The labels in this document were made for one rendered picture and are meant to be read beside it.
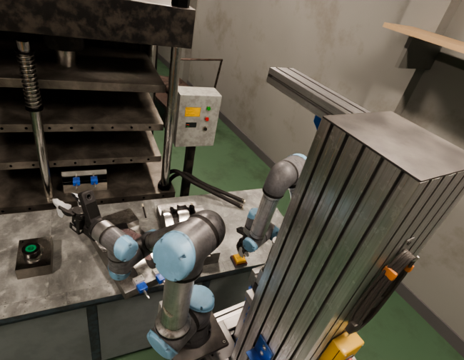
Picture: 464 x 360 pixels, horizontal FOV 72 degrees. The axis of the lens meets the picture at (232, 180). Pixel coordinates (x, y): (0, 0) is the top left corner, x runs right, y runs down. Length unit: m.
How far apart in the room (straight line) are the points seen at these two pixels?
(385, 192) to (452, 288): 2.66
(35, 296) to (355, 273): 1.49
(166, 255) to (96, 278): 1.06
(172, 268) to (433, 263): 2.71
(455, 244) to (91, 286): 2.65
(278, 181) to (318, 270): 0.57
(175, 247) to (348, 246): 0.40
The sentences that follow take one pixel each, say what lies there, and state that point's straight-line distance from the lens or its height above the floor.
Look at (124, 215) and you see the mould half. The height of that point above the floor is 0.91.
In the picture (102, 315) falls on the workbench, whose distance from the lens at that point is 2.02.
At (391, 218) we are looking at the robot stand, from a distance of 0.67.
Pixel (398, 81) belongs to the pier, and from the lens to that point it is 3.05.
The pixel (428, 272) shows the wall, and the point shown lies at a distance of 3.34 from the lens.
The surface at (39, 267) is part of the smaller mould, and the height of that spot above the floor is 0.86.
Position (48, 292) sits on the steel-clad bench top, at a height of 0.80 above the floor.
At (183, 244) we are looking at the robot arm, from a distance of 0.81.
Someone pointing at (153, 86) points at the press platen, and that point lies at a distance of 2.11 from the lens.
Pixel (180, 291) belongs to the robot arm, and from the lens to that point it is 0.95.
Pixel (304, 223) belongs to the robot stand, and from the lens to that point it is 0.83.
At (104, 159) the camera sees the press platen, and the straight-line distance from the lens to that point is 2.27.
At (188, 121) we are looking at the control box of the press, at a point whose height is 1.28.
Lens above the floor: 2.27
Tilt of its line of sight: 34 degrees down
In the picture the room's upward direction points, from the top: 13 degrees clockwise
